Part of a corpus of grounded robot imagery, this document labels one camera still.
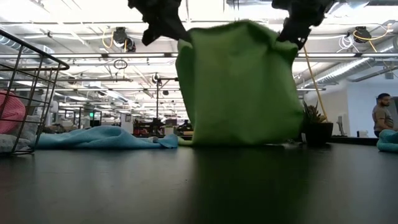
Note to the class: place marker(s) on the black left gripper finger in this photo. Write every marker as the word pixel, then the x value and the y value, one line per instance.
pixel 179 31

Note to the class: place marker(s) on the green microfiber towel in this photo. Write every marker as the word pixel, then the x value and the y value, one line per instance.
pixel 239 93

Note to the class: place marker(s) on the white waffle weave towel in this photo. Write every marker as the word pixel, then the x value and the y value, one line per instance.
pixel 9 143

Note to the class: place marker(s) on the pink microfiber towel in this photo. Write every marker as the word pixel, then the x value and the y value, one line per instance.
pixel 11 115

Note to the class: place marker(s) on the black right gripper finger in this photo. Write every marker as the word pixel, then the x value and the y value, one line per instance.
pixel 295 34

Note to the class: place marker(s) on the small potted artificial plant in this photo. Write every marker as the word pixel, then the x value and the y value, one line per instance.
pixel 317 133

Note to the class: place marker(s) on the black background rig frame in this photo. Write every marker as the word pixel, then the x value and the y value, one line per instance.
pixel 157 99

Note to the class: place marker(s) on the light blue microfiber towel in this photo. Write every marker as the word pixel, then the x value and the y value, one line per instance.
pixel 102 138

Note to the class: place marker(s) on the teal microfiber towel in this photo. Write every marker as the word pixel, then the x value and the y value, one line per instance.
pixel 388 141

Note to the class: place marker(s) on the person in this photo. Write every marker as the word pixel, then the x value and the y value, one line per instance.
pixel 382 118

